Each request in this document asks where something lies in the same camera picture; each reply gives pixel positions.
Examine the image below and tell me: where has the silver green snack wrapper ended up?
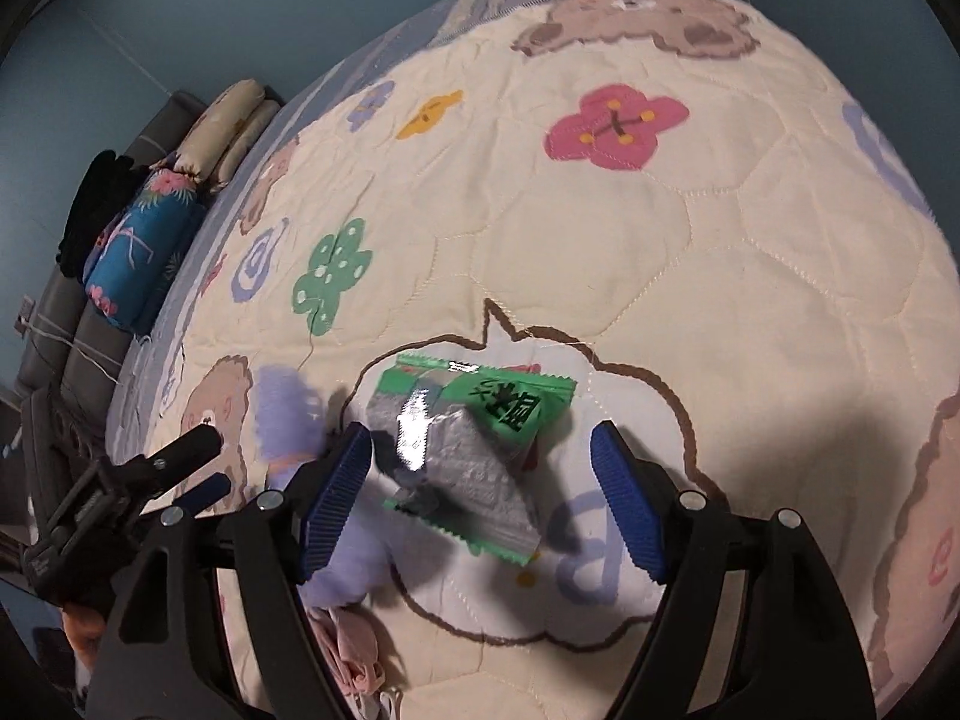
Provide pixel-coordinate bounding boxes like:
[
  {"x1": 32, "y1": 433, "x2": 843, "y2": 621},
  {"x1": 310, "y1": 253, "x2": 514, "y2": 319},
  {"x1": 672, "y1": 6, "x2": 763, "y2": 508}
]
[{"x1": 366, "y1": 353, "x2": 576, "y2": 566}]

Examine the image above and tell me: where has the grey padded headboard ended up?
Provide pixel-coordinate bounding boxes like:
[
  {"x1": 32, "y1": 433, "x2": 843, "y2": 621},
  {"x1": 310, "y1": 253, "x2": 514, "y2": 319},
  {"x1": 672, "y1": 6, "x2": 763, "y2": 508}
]
[{"x1": 13, "y1": 91, "x2": 206, "y2": 426}]

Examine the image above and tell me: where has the pink crumpled cloth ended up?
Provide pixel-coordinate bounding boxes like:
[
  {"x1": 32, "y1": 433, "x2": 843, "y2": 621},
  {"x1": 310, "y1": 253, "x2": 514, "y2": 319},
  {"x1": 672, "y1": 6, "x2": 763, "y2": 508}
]
[{"x1": 306, "y1": 606, "x2": 402, "y2": 720}]

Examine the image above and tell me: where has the beige folded blanket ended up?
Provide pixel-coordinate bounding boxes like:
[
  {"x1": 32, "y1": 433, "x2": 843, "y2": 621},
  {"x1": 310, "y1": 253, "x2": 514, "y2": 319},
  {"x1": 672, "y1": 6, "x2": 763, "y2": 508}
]
[{"x1": 169, "y1": 78, "x2": 280, "y2": 190}]

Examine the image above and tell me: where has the black clothing pile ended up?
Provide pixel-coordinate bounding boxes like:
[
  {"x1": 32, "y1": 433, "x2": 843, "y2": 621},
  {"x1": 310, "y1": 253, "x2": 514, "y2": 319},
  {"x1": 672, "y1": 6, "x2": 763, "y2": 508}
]
[{"x1": 55, "y1": 149, "x2": 148, "y2": 280}]

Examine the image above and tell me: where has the purple spiky cloth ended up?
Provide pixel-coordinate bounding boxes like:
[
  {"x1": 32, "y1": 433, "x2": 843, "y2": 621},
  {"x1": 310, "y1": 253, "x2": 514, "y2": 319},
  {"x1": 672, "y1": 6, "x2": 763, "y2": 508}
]
[{"x1": 250, "y1": 362, "x2": 399, "y2": 610}]

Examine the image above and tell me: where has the white charging cable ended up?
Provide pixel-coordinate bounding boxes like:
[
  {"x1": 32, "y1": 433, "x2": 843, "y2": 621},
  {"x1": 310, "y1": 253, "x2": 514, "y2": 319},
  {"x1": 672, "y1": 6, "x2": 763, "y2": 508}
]
[{"x1": 13, "y1": 297, "x2": 152, "y2": 387}]

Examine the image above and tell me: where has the cream cartoon bear quilt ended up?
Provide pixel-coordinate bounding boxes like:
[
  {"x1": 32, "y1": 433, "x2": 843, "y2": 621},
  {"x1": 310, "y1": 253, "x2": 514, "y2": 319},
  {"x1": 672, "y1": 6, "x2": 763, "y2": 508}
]
[{"x1": 146, "y1": 0, "x2": 958, "y2": 718}]

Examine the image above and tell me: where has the person's left hand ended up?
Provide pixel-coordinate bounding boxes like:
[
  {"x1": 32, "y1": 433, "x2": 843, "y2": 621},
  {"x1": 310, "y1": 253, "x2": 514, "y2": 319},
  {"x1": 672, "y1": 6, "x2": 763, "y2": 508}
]
[{"x1": 60, "y1": 605, "x2": 106, "y2": 671}]

